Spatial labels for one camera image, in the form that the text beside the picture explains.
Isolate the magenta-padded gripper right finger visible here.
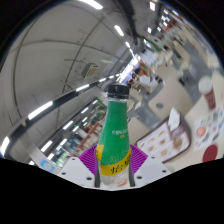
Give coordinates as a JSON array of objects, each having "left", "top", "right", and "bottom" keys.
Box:
[{"left": 128, "top": 143, "right": 173, "bottom": 189}]

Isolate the white paper napkin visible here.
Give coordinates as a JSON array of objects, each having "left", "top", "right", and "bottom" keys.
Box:
[{"left": 167, "top": 107, "right": 182, "bottom": 132}]

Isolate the group of ceiling lights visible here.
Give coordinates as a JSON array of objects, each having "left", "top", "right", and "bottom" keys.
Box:
[{"left": 0, "top": 0, "right": 181, "bottom": 161}]

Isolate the brown bun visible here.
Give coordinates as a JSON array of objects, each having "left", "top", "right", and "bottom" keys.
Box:
[{"left": 171, "top": 136, "right": 184, "bottom": 150}]

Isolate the flat round red coaster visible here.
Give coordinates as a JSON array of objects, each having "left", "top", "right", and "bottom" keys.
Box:
[{"left": 202, "top": 143, "right": 219, "bottom": 163}]

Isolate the green-labelled clear drink bottle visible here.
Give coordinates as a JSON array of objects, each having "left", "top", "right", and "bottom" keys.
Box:
[{"left": 94, "top": 83, "right": 133, "bottom": 191}]

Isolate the brown food tray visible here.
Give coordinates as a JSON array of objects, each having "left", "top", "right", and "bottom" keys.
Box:
[{"left": 134, "top": 115, "right": 193, "bottom": 164}]

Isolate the colourful printed leaflet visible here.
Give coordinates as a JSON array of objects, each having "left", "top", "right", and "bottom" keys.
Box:
[{"left": 193, "top": 113, "right": 224, "bottom": 153}]

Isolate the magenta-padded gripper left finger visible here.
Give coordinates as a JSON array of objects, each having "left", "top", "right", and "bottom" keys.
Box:
[{"left": 58, "top": 143, "right": 100, "bottom": 189}]

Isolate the group of beige chairs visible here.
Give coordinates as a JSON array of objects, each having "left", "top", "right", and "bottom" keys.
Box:
[{"left": 128, "top": 19, "right": 224, "bottom": 134}]

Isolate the ceiling air conditioner unit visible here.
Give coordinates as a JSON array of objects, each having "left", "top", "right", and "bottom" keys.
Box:
[{"left": 81, "top": 63, "right": 100, "bottom": 79}]

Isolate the red paper cup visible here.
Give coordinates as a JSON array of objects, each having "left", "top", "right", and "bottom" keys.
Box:
[{"left": 198, "top": 75, "right": 218, "bottom": 110}]

